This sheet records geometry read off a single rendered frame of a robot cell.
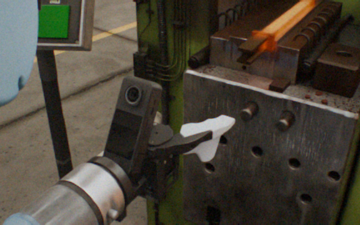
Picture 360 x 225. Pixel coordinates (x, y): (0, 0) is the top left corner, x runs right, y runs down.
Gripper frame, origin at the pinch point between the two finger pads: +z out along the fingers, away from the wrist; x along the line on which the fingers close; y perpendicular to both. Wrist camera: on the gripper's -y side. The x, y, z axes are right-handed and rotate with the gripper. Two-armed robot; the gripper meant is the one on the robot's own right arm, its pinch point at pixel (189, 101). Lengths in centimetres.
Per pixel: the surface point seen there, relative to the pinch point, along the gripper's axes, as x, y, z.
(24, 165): -128, 100, 55
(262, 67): 0.1, 6.2, 30.7
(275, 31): 1.1, -1.0, 33.9
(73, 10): -40.5, -3.2, 18.2
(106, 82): -153, 100, 151
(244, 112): 0.9, 11.9, 20.7
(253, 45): 0.8, -1.4, 22.7
